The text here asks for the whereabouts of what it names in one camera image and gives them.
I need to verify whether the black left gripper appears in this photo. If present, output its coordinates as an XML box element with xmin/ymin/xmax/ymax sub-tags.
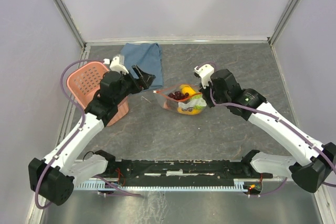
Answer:
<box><xmin>114</xmin><ymin>64</ymin><xmax>155</xmax><ymax>104</ymax></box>

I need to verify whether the green custard apple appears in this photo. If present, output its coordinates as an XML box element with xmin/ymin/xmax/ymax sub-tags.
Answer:
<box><xmin>193</xmin><ymin>98</ymin><xmax>207</xmax><ymax>111</ymax></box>

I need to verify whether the dark red grape bunch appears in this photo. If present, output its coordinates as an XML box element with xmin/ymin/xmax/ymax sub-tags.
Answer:
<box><xmin>168</xmin><ymin>91</ymin><xmax>189</xmax><ymax>101</ymax></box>

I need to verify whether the yellow lemon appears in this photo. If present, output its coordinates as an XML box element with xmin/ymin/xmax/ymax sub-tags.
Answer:
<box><xmin>180</xmin><ymin>84</ymin><xmax>197</xmax><ymax>97</ymax></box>

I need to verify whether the orange mango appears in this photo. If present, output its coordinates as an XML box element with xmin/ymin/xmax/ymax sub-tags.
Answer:
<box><xmin>177</xmin><ymin>107</ymin><xmax>202</xmax><ymax>115</ymax></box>

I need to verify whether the clear zip bag red zipper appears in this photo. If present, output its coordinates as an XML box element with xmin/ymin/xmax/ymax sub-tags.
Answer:
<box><xmin>153</xmin><ymin>83</ymin><xmax>203</xmax><ymax>113</ymax></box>

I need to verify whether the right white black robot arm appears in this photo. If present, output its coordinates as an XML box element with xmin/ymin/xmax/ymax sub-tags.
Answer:
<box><xmin>194</xmin><ymin>64</ymin><xmax>335</xmax><ymax>193</ymax></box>

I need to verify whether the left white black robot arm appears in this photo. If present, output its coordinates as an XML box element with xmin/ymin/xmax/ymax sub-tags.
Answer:
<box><xmin>28</xmin><ymin>61</ymin><xmax>155</xmax><ymax>209</ymax></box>

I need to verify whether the blue folded cloth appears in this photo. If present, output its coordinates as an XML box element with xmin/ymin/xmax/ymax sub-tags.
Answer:
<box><xmin>120</xmin><ymin>43</ymin><xmax>164</xmax><ymax>90</ymax></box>

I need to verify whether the pink plastic perforated basket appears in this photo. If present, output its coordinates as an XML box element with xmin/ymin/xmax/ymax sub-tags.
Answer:
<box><xmin>66</xmin><ymin>59</ymin><xmax>129</xmax><ymax>126</ymax></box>

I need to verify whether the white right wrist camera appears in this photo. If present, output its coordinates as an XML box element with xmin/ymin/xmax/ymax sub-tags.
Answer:
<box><xmin>194</xmin><ymin>61</ymin><xmax>217</xmax><ymax>89</ymax></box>

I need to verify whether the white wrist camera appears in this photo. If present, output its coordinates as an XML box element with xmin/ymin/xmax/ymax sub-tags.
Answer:
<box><xmin>194</xmin><ymin>61</ymin><xmax>217</xmax><ymax>89</ymax></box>
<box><xmin>109</xmin><ymin>54</ymin><xmax>129</xmax><ymax>75</ymax></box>

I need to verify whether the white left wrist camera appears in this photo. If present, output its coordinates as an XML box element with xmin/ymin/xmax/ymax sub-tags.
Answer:
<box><xmin>109</xmin><ymin>54</ymin><xmax>129</xmax><ymax>75</ymax></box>

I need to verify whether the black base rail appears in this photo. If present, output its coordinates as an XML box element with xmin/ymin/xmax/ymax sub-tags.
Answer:
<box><xmin>99</xmin><ymin>159</ymin><xmax>273</xmax><ymax>186</ymax></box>

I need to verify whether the light blue cable duct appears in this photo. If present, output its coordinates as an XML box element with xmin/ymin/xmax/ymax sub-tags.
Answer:
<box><xmin>74</xmin><ymin>179</ymin><xmax>247</xmax><ymax>193</ymax></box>

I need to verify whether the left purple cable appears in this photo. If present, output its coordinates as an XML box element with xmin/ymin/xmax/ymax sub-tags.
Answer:
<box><xmin>35</xmin><ymin>58</ymin><xmax>144</xmax><ymax>210</ymax></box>

